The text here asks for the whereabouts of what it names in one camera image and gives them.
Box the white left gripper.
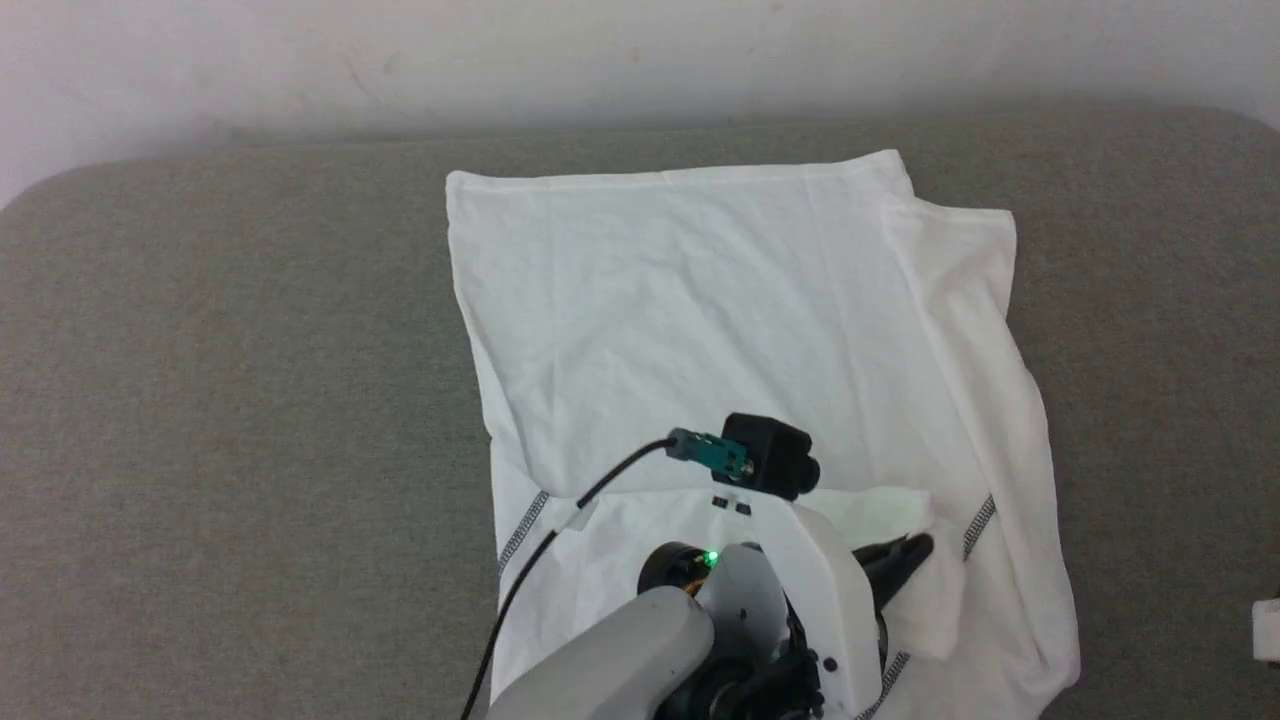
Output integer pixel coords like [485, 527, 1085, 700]
[690, 490, 936, 720]

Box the white shirt with grey stitching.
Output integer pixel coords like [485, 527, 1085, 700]
[445, 150, 1081, 720]

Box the grey fabric sofa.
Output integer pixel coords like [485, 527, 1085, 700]
[0, 105, 1280, 720]

